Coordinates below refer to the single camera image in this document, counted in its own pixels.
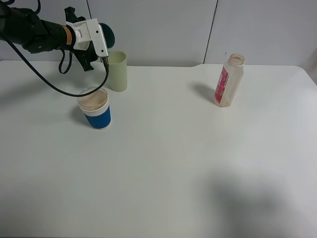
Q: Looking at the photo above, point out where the pale green plastic cup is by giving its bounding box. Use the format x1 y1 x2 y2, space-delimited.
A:
107 51 128 92

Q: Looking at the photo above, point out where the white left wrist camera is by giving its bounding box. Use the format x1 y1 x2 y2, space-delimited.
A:
66 18 108 58

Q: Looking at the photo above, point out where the blue sleeved glass cup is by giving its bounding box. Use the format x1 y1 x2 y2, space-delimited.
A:
77 88 111 129

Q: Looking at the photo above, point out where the teal green plastic cup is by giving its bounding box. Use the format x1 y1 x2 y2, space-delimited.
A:
100 23 115 49

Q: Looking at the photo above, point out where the pink label drink bottle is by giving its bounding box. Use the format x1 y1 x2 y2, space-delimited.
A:
214 54 245 107

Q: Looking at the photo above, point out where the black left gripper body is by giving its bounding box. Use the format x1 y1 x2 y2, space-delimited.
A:
71 14 100 62

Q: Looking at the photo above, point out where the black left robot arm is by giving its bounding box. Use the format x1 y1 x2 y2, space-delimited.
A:
0 0 98 71

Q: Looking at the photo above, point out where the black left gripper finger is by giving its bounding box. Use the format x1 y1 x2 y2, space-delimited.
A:
64 6 84 23
74 49 99 71

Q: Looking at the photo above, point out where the black left camera cable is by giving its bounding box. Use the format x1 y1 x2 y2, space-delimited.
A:
0 0 110 98

